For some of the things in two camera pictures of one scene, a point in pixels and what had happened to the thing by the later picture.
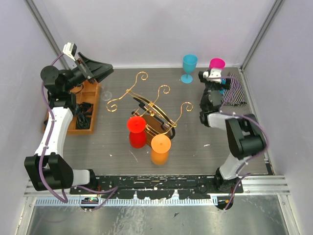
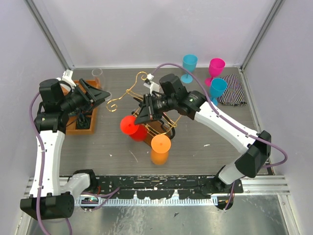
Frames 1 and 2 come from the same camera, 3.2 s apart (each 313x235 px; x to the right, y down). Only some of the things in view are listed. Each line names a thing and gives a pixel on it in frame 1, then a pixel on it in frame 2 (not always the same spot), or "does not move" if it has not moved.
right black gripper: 203,79 → 147,112
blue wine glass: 189,64 does not move
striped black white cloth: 235,96 does not move
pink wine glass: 217,62 does not move
